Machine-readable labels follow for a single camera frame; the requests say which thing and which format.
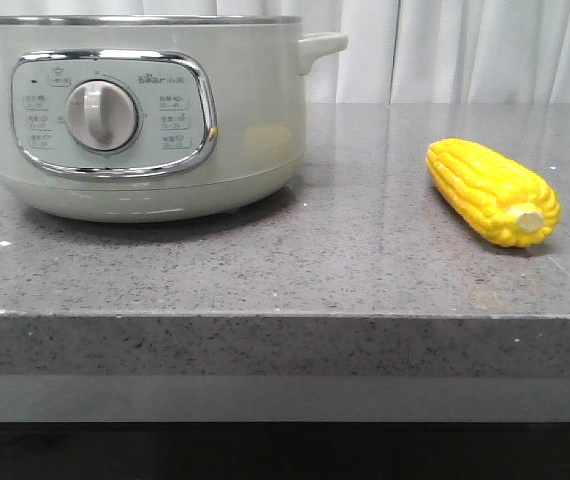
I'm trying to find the pale green electric cooking pot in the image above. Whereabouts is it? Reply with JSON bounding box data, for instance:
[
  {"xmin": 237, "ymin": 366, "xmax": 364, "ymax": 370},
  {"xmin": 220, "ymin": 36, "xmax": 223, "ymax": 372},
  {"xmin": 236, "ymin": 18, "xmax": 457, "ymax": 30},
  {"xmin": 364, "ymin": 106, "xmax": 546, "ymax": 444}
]
[{"xmin": 0, "ymin": 15, "xmax": 348, "ymax": 223}]

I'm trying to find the white pleated curtain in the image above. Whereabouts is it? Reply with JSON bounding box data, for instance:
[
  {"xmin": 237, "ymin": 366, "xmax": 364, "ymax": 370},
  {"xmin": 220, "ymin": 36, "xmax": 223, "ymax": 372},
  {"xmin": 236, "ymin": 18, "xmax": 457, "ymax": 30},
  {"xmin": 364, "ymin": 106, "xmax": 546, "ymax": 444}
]
[{"xmin": 0, "ymin": 1, "xmax": 570, "ymax": 104}]

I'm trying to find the yellow toy corn cob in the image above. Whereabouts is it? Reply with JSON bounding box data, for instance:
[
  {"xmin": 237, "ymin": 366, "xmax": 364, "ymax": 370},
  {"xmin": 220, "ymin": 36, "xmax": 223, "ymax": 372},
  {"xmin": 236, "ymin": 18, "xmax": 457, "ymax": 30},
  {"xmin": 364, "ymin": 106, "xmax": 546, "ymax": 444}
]
[{"xmin": 426, "ymin": 138, "xmax": 561, "ymax": 248}]

